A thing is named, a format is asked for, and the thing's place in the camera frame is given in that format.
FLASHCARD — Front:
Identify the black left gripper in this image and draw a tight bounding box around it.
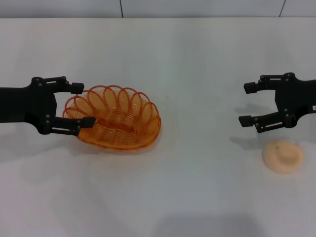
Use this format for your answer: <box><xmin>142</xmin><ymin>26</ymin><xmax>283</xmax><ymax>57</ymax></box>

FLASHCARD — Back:
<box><xmin>0</xmin><ymin>76</ymin><xmax>97</xmax><ymax>136</ymax></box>

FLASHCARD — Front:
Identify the orange wire oval basket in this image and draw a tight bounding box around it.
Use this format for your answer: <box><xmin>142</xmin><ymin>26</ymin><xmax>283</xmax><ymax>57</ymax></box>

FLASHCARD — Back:
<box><xmin>63</xmin><ymin>84</ymin><xmax>162</xmax><ymax>153</ymax></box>

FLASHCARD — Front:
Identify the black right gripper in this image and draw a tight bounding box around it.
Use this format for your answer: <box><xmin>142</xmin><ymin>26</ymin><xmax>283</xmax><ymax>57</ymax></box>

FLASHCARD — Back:
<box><xmin>238</xmin><ymin>72</ymin><xmax>316</xmax><ymax>134</ymax></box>

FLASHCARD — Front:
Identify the pale round bread bun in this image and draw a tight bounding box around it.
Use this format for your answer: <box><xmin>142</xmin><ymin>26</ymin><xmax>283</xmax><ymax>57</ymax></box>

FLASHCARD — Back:
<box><xmin>262</xmin><ymin>139</ymin><xmax>305</xmax><ymax>175</ymax></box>

